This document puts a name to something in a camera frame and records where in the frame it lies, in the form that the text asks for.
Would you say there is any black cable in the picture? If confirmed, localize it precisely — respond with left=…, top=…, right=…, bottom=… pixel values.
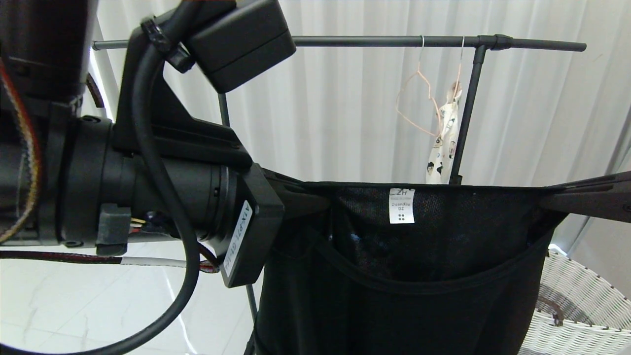
left=0, top=0, right=203, bottom=355

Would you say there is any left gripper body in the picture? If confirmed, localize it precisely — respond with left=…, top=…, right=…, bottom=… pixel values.
left=54, top=116, right=285, bottom=289

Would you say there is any black clothes rack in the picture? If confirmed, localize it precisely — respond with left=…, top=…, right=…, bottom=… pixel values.
left=92, top=35, right=587, bottom=355

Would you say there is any white curtain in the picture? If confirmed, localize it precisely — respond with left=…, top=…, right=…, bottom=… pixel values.
left=84, top=0, right=631, bottom=252

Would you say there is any pink clothes hanger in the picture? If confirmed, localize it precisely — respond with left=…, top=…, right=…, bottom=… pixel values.
left=396, top=35, right=443, bottom=138
left=453, top=37, right=465, bottom=102

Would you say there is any white laundry basket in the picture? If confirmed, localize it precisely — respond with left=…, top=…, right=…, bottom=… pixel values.
left=518, top=249, right=631, bottom=355

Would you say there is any black garment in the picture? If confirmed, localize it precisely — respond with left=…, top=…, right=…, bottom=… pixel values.
left=254, top=180, right=567, bottom=355

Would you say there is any cream printed garment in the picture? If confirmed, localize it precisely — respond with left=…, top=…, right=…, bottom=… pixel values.
left=425, top=81, right=464, bottom=185

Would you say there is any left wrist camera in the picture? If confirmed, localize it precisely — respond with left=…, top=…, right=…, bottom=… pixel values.
left=113, top=0, right=296, bottom=168

